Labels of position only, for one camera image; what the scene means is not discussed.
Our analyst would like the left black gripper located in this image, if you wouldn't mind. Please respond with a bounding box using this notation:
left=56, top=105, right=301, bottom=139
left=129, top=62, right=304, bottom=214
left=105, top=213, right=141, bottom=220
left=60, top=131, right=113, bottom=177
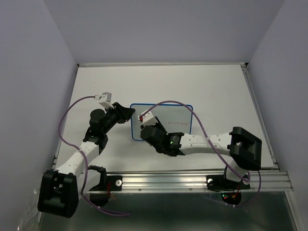
left=102, top=102, right=135, bottom=134

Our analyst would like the blue framed small whiteboard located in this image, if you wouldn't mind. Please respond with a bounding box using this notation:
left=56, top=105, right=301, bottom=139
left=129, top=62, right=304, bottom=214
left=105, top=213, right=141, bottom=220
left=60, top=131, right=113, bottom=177
left=130, top=103, right=193, bottom=141

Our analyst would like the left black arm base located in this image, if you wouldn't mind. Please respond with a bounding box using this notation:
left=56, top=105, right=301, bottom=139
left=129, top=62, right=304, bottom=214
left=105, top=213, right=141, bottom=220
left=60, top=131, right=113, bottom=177
left=89, top=175, right=123, bottom=207

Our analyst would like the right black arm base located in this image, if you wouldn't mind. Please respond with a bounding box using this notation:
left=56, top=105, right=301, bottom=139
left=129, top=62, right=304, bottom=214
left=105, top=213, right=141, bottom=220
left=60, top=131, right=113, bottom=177
left=206, top=175, right=250, bottom=205

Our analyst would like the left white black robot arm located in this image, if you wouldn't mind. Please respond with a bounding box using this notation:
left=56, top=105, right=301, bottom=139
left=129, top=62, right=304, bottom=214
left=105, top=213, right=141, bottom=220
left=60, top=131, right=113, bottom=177
left=38, top=103, right=135, bottom=218

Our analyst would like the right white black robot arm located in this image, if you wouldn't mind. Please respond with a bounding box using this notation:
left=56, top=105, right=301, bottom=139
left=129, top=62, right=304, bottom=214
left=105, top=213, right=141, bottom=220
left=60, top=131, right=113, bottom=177
left=140, top=116, right=262, bottom=188

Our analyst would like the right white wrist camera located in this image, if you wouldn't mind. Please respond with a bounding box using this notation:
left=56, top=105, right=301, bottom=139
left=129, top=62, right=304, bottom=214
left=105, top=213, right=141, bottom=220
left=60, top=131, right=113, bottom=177
left=138, top=111, right=157, bottom=127

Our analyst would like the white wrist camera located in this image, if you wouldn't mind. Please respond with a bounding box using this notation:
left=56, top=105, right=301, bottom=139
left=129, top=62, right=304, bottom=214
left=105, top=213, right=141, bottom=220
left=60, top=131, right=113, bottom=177
left=138, top=111, right=157, bottom=127
left=94, top=92, right=113, bottom=110

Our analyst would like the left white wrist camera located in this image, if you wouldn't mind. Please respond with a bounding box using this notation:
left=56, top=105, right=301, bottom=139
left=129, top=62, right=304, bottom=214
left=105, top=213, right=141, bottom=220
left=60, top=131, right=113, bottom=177
left=94, top=92, right=113, bottom=110

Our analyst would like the aluminium table edge frame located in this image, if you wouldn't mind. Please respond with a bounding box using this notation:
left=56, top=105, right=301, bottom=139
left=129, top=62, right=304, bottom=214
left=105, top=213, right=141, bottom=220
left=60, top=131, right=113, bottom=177
left=77, top=62, right=249, bottom=68

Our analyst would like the aluminium mounting rail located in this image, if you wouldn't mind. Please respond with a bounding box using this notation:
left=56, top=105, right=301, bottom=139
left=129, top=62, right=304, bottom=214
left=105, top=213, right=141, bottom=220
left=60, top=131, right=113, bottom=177
left=107, top=171, right=293, bottom=194

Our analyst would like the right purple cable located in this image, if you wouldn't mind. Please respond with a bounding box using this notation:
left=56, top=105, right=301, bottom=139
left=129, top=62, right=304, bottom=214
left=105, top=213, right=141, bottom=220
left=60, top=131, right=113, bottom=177
left=141, top=101, right=262, bottom=208

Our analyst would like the purple cable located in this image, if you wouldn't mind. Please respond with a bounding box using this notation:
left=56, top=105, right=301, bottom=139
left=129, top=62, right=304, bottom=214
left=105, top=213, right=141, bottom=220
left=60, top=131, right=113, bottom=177
left=58, top=95, right=130, bottom=219
left=141, top=101, right=262, bottom=208

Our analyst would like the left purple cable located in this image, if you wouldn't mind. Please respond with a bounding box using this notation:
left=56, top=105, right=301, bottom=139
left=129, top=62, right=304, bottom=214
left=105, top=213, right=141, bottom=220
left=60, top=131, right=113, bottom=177
left=58, top=95, right=130, bottom=219

